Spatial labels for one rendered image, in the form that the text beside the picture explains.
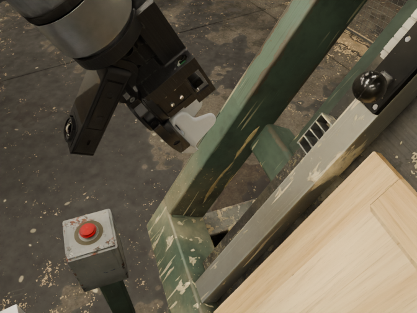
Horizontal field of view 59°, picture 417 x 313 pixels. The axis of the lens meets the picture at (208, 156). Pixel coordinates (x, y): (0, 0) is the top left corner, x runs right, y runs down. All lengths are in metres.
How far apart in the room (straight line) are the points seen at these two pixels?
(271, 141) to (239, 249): 0.24
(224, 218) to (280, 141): 0.38
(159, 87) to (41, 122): 2.47
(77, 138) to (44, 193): 1.95
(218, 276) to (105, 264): 0.30
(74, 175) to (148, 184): 0.47
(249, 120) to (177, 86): 0.45
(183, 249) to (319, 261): 0.38
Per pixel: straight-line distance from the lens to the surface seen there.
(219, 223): 1.08
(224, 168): 0.88
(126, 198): 2.16
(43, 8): 0.30
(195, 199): 0.94
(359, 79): 0.46
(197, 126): 0.43
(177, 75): 0.36
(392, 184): 0.57
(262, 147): 0.82
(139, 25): 0.34
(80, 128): 0.39
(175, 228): 0.94
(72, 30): 0.31
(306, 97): 2.86
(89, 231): 0.93
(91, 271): 0.98
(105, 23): 0.31
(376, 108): 0.57
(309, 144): 0.68
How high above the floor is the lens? 1.70
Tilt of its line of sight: 47 degrees down
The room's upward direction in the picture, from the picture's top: straight up
